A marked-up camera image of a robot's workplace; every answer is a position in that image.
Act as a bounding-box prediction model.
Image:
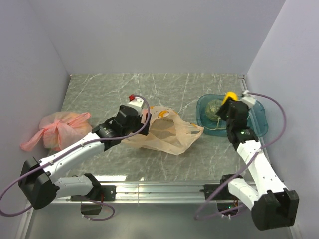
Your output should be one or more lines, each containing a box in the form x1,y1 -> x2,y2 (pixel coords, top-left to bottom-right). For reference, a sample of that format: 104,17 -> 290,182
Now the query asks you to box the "yellow mango fruit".
222,91 -> 239,105

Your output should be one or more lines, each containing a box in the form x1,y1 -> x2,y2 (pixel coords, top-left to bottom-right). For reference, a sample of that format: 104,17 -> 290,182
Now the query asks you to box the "green netted melon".
205,99 -> 224,131

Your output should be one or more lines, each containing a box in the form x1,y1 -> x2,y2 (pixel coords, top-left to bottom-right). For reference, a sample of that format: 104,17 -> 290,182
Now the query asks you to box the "orange plastic bag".
122,106 -> 204,155

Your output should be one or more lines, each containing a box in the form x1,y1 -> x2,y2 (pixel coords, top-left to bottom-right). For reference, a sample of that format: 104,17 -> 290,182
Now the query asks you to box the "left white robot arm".
18,98 -> 151,209

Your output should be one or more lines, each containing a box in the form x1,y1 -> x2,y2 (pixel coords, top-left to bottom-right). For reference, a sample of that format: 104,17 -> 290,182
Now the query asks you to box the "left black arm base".
70,185 -> 116,216

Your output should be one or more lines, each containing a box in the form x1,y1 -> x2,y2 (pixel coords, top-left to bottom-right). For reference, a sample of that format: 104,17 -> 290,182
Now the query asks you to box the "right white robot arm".
217,96 -> 299,231

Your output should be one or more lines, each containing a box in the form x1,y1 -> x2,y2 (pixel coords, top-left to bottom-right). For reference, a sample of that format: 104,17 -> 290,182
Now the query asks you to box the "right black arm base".
203,183 -> 250,216

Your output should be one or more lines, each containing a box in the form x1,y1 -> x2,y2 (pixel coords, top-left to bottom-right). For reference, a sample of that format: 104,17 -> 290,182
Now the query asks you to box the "pink plastic bag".
20,112 -> 92,152

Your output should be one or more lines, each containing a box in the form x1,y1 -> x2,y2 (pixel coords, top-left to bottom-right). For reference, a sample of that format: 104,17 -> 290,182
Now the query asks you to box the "teal plastic tray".
196,94 -> 269,137

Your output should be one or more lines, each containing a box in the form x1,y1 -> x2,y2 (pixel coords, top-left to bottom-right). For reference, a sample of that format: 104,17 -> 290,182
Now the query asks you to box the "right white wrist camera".
239,90 -> 256,109

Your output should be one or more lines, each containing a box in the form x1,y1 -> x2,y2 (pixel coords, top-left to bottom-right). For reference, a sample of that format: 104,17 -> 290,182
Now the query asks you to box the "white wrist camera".
128,94 -> 145,114
239,90 -> 256,109

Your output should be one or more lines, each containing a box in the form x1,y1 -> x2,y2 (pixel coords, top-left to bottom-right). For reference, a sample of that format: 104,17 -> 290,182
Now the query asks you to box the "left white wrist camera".
128,94 -> 145,114

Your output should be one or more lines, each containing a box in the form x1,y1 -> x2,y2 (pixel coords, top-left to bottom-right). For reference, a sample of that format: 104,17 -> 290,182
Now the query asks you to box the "aluminium mounting rail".
27,181 -> 291,205

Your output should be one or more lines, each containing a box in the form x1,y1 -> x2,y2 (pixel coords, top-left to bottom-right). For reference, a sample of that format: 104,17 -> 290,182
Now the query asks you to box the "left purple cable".
0,94 -> 152,221

